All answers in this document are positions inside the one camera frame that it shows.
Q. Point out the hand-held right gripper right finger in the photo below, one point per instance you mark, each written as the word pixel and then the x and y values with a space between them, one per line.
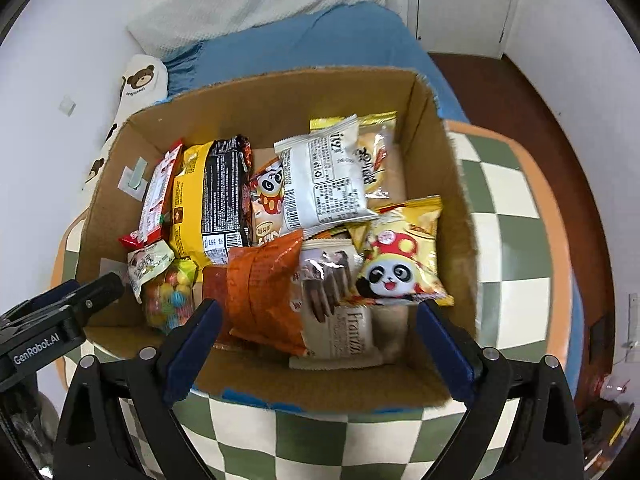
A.
pixel 445 345

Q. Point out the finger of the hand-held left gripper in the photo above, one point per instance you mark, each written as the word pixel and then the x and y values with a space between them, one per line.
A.
pixel 47 295
pixel 100 295

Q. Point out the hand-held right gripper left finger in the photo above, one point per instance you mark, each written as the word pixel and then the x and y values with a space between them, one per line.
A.
pixel 195 340

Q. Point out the red-brown snack packet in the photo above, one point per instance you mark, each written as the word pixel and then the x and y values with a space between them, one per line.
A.
pixel 216 300

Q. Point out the colourful candy ball bag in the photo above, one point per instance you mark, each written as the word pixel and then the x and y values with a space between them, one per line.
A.
pixel 170 300

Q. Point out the small white nut packet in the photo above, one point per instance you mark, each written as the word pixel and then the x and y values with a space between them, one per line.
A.
pixel 147 265

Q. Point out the orange snack packet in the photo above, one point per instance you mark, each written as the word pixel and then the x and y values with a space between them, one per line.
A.
pixel 265 290

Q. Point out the large yellow panda snack packet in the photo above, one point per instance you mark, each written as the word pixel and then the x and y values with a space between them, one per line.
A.
pixel 400 255

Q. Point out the printed cardboard box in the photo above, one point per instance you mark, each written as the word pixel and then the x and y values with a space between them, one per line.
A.
pixel 440 240

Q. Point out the long red and white packet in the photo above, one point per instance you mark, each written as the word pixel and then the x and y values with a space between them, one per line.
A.
pixel 157 195

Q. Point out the chocolate wafer packet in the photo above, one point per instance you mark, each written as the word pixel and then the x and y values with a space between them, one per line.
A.
pixel 330 300

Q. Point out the yellow and black snack packet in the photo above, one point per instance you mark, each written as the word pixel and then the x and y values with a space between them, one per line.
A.
pixel 200 210

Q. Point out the small panda snack packet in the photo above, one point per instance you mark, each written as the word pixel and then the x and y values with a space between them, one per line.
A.
pixel 267 200

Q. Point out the yellow-edged clear pastry packet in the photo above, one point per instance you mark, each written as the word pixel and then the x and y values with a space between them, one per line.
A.
pixel 377 160

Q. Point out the white snack packet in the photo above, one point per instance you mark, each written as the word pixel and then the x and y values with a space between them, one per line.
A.
pixel 325 180

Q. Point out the green and cream checkered mat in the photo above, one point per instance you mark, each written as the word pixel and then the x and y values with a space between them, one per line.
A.
pixel 505 240

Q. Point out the bear print cloth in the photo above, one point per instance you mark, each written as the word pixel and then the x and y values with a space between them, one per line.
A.
pixel 142 80

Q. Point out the white cabinet door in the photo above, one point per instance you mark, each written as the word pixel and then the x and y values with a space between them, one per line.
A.
pixel 465 5

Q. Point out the small white wall hook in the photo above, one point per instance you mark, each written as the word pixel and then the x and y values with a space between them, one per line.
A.
pixel 67 106

